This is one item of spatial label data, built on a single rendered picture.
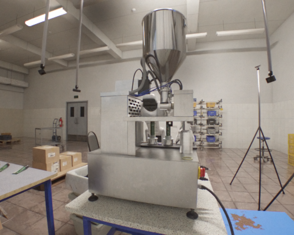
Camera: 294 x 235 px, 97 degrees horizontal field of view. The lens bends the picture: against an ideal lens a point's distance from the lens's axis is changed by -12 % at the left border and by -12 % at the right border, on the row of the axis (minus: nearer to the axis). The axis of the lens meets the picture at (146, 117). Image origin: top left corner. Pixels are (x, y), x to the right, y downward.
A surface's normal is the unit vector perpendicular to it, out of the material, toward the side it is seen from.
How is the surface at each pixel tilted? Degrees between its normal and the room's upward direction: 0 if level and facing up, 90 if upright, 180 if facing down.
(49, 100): 90
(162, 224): 0
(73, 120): 90
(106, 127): 90
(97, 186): 90
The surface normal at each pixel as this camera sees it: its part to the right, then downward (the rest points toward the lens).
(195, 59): -0.27, 0.00
